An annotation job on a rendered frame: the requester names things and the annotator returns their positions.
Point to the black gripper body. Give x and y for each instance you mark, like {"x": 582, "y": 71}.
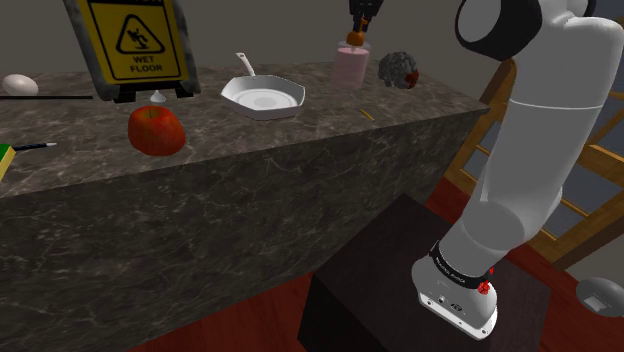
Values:
{"x": 365, "y": 7}

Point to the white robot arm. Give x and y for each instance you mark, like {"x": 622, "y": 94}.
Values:
{"x": 546, "y": 146}

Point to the pink bottle with orange pump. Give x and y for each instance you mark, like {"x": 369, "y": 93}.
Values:
{"x": 350, "y": 67}

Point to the dark grey lumpy object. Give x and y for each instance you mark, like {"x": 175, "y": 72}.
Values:
{"x": 396, "y": 69}

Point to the small yellow stick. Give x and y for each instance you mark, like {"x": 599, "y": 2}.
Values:
{"x": 366, "y": 114}

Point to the white frying pan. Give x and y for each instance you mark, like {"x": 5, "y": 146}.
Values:
{"x": 263, "y": 99}

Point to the small white cone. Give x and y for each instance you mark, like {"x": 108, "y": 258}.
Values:
{"x": 157, "y": 97}

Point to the yellow wet floor sign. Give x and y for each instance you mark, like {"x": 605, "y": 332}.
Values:
{"x": 132, "y": 44}

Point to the red apple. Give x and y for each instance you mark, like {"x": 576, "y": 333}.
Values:
{"x": 156, "y": 130}

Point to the dark robot stand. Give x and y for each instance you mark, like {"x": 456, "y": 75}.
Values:
{"x": 380, "y": 273}

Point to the white egg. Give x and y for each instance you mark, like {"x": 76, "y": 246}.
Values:
{"x": 19, "y": 85}

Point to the black pen with white tip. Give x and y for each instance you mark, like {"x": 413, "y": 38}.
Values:
{"x": 31, "y": 146}

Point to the grey round floor device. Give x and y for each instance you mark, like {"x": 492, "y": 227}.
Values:
{"x": 602, "y": 295}

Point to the green and yellow sponge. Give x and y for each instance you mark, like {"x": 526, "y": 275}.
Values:
{"x": 5, "y": 158}

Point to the wooden slatted frame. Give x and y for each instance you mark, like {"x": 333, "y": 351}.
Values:
{"x": 604, "y": 161}

